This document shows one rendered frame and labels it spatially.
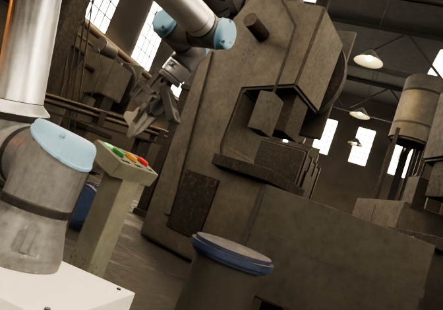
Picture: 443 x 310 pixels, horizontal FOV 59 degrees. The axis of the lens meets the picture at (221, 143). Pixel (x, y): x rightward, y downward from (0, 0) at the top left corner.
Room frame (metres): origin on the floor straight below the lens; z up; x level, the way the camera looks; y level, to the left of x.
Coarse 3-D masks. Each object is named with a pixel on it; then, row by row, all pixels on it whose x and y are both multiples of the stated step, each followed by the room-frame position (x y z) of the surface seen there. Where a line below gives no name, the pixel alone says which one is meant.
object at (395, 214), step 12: (360, 204) 4.45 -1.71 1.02; (372, 204) 4.12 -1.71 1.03; (384, 204) 3.87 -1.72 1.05; (396, 204) 3.63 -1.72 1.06; (408, 204) 3.50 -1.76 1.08; (360, 216) 4.34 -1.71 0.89; (372, 216) 4.03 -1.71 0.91; (384, 216) 3.78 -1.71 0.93; (396, 216) 3.55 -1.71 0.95; (408, 216) 3.50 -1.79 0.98; (420, 216) 3.51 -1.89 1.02; (432, 216) 3.51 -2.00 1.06; (408, 228) 3.51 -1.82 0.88; (420, 228) 3.51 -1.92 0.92; (432, 228) 3.51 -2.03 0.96
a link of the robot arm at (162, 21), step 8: (160, 16) 0.98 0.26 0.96; (168, 16) 0.96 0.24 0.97; (152, 24) 0.99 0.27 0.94; (160, 24) 0.97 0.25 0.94; (168, 24) 0.96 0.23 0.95; (176, 24) 0.97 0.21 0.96; (160, 32) 0.98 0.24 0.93; (168, 32) 0.98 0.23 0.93; (176, 32) 0.97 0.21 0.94; (184, 32) 0.96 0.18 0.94; (168, 40) 1.01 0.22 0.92; (176, 40) 0.99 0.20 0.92; (184, 40) 0.97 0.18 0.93; (176, 48) 1.04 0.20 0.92; (184, 48) 1.04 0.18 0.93
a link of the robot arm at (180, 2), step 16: (160, 0) 0.78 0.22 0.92; (176, 0) 0.78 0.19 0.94; (192, 0) 0.81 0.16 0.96; (176, 16) 0.83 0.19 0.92; (192, 16) 0.84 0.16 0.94; (208, 16) 0.87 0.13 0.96; (192, 32) 0.89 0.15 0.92; (208, 32) 0.90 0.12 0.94; (224, 32) 0.90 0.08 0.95; (208, 48) 0.97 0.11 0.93; (224, 48) 0.93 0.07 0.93
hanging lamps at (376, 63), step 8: (360, 56) 8.16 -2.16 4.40; (368, 56) 8.04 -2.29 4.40; (376, 56) 7.83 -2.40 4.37; (360, 64) 8.34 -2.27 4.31; (368, 64) 8.29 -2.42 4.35; (376, 64) 8.16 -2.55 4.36; (352, 112) 11.94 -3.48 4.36; (360, 112) 11.55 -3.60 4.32; (360, 128) 15.58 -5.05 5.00; (352, 144) 15.87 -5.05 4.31; (360, 144) 15.63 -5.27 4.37
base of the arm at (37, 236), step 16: (0, 208) 0.64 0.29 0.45; (16, 208) 0.64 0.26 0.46; (32, 208) 0.64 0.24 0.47; (48, 208) 0.65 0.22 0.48; (0, 224) 0.63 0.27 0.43; (16, 224) 0.63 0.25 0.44; (32, 224) 0.64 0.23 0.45; (48, 224) 0.66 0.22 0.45; (64, 224) 0.69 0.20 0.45; (0, 240) 0.62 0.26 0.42; (16, 240) 0.63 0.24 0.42; (32, 240) 0.64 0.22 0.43; (48, 240) 0.66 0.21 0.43; (64, 240) 0.70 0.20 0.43; (0, 256) 0.61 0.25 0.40; (16, 256) 0.62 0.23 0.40; (32, 256) 0.64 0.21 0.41; (48, 256) 0.66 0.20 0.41; (32, 272) 0.64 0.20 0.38; (48, 272) 0.66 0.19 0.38
